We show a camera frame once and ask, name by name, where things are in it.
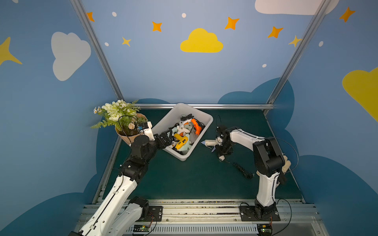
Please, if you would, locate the large white Greeler glue gun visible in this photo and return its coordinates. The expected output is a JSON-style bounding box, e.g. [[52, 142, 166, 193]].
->
[[201, 138, 225, 161]]

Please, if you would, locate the yellow glue gun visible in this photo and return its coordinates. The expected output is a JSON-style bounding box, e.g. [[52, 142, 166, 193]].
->
[[174, 133, 189, 150]]

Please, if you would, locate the small white orange-trigger glue gun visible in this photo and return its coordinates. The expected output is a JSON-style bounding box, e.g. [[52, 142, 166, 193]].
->
[[177, 123, 193, 136]]

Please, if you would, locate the white glue gun orange trigger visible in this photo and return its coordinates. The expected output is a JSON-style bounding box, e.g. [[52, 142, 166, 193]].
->
[[179, 119, 192, 127]]

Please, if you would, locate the mint glue gun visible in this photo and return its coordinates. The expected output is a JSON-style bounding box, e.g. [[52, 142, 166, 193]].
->
[[171, 127, 193, 154]]

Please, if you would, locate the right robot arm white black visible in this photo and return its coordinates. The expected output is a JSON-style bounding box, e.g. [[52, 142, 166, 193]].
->
[[215, 125, 285, 221]]

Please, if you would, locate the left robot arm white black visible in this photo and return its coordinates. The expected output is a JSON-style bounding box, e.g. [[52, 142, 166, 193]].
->
[[69, 134, 171, 236]]

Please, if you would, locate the white plastic storage box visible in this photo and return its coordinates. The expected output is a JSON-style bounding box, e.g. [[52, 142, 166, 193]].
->
[[152, 103, 213, 161]]

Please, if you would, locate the artificial flower plant in pot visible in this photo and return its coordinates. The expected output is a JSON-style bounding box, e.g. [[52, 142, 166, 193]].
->
[[91, 100, 148, 145]]

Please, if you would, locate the beige work glove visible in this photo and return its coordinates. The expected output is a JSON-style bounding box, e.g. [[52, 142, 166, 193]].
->
[[282, 155, 291, 174]]

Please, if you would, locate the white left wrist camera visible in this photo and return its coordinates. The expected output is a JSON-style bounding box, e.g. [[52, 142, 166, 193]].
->
[[138, 122, 155, 141]]

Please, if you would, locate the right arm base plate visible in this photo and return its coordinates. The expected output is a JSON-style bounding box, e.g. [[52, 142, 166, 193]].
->
[[239, 205, 281, 222]]

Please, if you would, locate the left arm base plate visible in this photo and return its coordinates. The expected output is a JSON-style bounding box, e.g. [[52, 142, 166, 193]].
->
[[138, 206, 163, 222]]

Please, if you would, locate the aluminium rail frame front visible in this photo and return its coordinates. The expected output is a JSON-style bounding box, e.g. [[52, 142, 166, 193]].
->
[[73, 199, 330, 236]]

